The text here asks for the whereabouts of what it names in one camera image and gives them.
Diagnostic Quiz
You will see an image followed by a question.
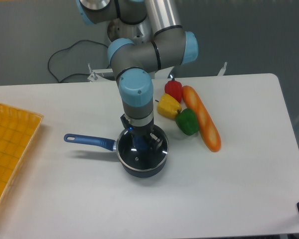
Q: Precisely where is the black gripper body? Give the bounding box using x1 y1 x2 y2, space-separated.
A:
120 114 154 143

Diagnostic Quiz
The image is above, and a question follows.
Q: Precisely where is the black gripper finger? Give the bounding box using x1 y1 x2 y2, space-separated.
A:
149 133 164 151

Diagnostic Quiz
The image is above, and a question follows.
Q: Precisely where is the glass lid with blue knob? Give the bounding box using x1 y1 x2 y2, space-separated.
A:
117 125 169 176

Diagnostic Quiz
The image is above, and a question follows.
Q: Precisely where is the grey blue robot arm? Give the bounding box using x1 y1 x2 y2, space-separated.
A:
77 0 198 150

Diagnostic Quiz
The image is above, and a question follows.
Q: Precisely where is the yellow toy bell pepper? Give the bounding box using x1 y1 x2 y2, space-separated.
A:
156 93 182 120

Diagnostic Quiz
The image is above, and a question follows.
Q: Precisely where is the green toy bell pepper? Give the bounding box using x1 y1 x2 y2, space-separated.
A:
175 108 199 136

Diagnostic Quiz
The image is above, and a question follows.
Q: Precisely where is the orange toy baguette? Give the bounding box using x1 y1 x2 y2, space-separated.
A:
182 86 222 152

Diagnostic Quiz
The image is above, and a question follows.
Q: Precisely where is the red toy bell pepper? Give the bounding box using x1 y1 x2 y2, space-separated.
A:
164 78 182 103

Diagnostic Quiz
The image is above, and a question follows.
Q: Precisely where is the yellow woven tray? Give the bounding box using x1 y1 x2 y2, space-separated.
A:
0 103 44 204

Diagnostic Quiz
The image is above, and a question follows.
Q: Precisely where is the blue saucepan with handle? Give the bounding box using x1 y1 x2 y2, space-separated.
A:
64 133 163 178

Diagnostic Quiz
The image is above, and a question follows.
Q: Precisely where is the white metal base frame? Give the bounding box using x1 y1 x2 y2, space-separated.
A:
85 62 228 83

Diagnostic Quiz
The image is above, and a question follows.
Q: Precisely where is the black floor cable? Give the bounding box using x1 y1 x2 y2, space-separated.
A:
47 39 113 83

